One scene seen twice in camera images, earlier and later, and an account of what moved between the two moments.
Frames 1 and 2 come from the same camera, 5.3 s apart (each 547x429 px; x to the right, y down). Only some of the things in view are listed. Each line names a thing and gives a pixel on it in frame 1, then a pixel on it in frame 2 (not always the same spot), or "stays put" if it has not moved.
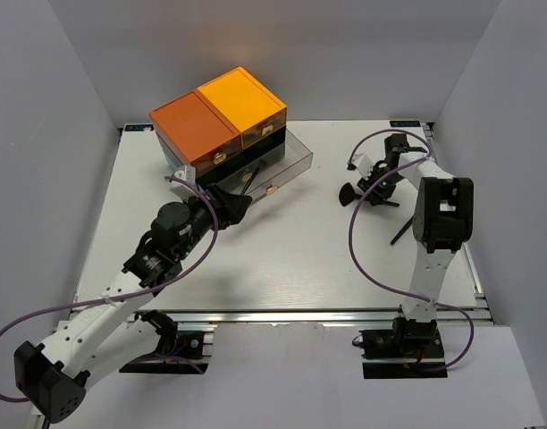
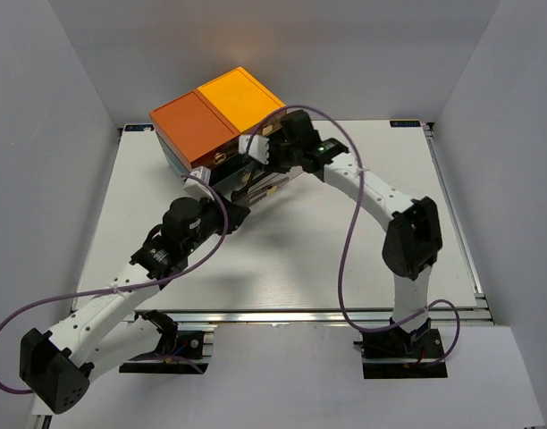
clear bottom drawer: [282, 164] stays put
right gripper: [376, 196] to [273, 165]
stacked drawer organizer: [231, 131] stays put
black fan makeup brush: [347, 195] to [266, 191]
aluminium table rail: [284, 315] stays put
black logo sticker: [405, 123] stays put
